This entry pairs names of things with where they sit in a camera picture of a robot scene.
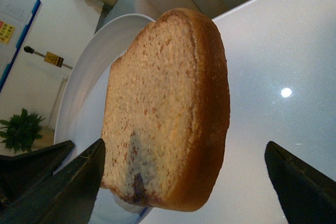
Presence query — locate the yellow warning sign post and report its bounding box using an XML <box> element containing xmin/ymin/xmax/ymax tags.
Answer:
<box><xmin>24</xmin><ymin>46</ymin><xmax>73</xmax><ymax>70</ymax></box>

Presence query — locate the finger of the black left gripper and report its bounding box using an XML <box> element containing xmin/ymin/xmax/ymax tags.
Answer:
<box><xmin>1</xmin><ymin>140</ymin><xmax>75</xmax><ymax>206</ymax></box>

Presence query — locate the green plant lower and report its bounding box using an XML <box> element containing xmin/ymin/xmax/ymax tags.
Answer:
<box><xmin>1</xmin><ymin>108</ymin><xmax>44</xmax><ymax>153</ymax></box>

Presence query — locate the slice of bread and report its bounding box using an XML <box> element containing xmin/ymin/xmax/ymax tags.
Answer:
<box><xmin>101</xmin><ymin>8</ymin><xmax>230</xmax><ymax>211</ymax></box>

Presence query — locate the blue framed board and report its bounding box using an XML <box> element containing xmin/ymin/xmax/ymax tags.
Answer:
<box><xmin>1</xmin><ymin>0</ymin><xmax>41</xmax><ymax>88</ymax></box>

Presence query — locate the white round plate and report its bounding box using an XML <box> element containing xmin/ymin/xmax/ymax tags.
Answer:
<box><xmin>53</xmin><ymin>13</ymin><xmax>158</xmax><ymax>224</ymax></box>

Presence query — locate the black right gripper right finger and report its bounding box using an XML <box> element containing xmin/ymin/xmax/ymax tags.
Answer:
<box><xmin>264</xmin><ymin>141</ymin><xmax>335</xmax><ymax>223</ymax></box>

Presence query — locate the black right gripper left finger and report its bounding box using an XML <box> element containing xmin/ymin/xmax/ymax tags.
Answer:
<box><xmin>1</xmin><ymin>139</ymin><xmax>106</xmax><ymax>223</ymax></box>

